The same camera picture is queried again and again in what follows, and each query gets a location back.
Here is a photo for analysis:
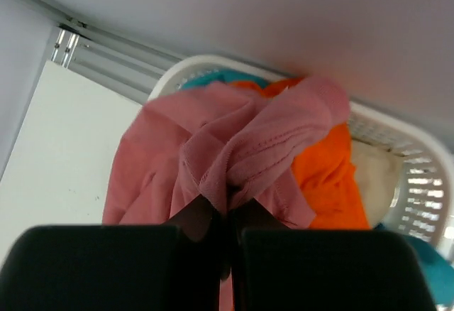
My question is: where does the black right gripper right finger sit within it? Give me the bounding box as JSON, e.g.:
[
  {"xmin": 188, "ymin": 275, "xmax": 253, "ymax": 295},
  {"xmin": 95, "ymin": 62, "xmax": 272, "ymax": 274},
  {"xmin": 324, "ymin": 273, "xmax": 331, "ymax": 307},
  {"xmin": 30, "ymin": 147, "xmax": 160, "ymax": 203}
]
[{"xmin": 228, "ymin": 200, "xmax": 436, "ymax": 310}]

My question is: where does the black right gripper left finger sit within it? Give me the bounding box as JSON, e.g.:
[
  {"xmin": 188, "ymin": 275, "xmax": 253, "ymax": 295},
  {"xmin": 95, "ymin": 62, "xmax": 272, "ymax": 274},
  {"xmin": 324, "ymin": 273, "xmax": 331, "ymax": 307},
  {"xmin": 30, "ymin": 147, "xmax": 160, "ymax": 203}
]
[{"xmin": 1, "ymin": 197, "xmax": 223, "ymax": 310}]

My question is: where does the orange t shirt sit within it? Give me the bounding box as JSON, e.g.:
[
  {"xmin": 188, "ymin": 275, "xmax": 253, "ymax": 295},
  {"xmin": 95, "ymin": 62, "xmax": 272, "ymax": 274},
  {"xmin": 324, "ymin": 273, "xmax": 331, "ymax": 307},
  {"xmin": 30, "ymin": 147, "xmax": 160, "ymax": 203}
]
[{"xmin": 228, "ymin": 77, "xmax": 369, "ymax": 230}]

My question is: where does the pink t shirt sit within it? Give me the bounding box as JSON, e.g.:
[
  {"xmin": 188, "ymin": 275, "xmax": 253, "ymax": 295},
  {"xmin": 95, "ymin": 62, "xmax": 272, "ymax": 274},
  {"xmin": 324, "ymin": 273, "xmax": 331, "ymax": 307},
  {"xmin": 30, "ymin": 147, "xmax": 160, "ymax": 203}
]
[{"xmin": 102, "ymin": 77, "xmax": 350, "ymax": 229}]

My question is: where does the beige t shirt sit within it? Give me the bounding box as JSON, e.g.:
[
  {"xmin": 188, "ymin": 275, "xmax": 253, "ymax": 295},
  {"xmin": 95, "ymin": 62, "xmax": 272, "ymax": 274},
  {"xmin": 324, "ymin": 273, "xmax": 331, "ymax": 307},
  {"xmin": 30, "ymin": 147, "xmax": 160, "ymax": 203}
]
[{"xmin": 350, "ymin": 141, "xmax": 404, "ymax": 228}]

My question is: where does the teal t shirt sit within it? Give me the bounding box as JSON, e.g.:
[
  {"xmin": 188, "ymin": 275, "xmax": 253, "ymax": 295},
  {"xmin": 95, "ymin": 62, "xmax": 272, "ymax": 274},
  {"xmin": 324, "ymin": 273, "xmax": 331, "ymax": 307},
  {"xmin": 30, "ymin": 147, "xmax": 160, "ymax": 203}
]
[{"xmin": 180, "ymin": 70, "xmax": 453, "ymax": 305}]

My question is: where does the white plastic laundry basket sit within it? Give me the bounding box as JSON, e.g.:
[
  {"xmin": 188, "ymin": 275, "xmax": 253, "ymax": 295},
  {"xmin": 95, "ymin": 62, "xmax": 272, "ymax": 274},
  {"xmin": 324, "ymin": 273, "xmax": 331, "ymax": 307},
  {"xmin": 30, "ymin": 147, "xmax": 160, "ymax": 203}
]
[{"xmin": 149, "ymin": 55, "xmax": 453, "ymax": 256}]

